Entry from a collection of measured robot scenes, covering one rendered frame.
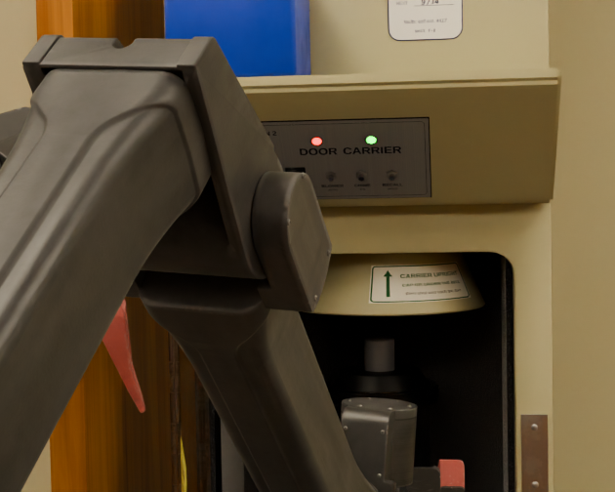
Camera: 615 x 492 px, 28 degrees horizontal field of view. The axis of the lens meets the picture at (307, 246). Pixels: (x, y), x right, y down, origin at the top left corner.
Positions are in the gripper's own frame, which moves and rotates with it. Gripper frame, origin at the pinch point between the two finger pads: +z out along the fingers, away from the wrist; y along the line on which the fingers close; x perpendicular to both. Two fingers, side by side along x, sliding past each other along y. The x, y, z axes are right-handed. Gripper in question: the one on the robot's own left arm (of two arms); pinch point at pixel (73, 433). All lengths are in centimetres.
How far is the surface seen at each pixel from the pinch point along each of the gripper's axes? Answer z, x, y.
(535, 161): -0.7, -8.6, -39.4
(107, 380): 0.6, -20.3, -1.5
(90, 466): 5.4, -14.7, 2.3
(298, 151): -9.5, -11.7, -23.6
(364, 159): -6.7, -11.2, -27.9
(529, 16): -10.7, -14.4, -45.8
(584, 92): 1, -54, -61
